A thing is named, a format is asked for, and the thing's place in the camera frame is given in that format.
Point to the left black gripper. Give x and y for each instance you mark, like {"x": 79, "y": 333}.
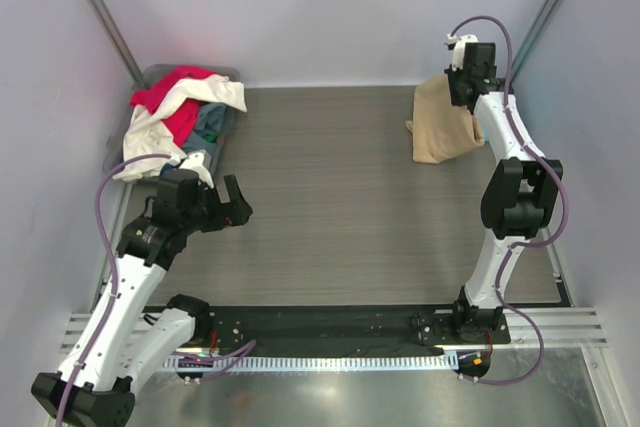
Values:
{"x": 232, "y": 213}

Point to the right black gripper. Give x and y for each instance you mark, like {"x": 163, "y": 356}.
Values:
{"x": 453, "y": 74}

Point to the beige t shirt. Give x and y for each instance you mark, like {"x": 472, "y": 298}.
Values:
{"x": 441, "y": 131}

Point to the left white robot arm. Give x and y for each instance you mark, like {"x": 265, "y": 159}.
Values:
{"x": 99, "y": 380}

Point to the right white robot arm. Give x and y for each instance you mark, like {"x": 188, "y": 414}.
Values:
{"x": 517, "y": 203}

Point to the grey blue t shirt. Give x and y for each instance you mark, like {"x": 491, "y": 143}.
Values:
{"x": 210, "y": 120}

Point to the red t shirt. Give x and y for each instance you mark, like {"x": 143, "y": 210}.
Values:
{"x": 182, "y": 114}

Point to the cream white t shirt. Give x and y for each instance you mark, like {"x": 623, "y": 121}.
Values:
{"x": 148, "y": 145}

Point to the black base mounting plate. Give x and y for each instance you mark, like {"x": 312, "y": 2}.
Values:
{"x": 289, "y": 327}

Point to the grey plastic bin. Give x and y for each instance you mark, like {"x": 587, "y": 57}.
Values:
{"x": 149, "y": 76}

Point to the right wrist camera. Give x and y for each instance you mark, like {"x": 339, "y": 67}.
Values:
{"x": 479, "y": 61}

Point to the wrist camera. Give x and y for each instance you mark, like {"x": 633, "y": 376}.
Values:
{"x": 175, "y": 197}
{"x": 479, "y": 61}

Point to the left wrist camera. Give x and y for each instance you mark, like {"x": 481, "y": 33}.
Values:
{"x": 175, "y": 197}

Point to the right aluminium frame post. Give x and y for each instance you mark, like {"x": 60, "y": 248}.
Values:
{"x": 544, "y": 14}

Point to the aluminium frame post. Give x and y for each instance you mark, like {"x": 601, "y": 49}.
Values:
{"x": 113, "y": 33}
{"x": 544, "y": 14}

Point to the slotted cable duct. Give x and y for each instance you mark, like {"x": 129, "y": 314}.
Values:
{"x": 447, "y": 361}

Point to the aluminium front rail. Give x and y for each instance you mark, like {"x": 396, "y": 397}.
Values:
{"x": 559, "y": 327}

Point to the left aluminium frame post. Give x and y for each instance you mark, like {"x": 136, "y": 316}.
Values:
{"x": 113, "y": 33}

